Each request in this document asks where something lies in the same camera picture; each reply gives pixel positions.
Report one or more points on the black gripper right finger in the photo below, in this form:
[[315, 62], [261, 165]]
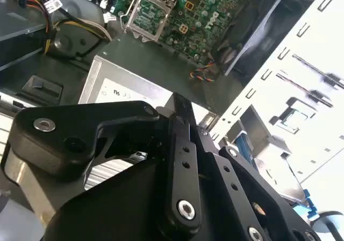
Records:
[[236, 198]]

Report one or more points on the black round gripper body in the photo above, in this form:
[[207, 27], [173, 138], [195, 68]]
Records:
[[113, 214]]

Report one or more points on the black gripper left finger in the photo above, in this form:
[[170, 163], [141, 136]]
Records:
[[53, 144]]

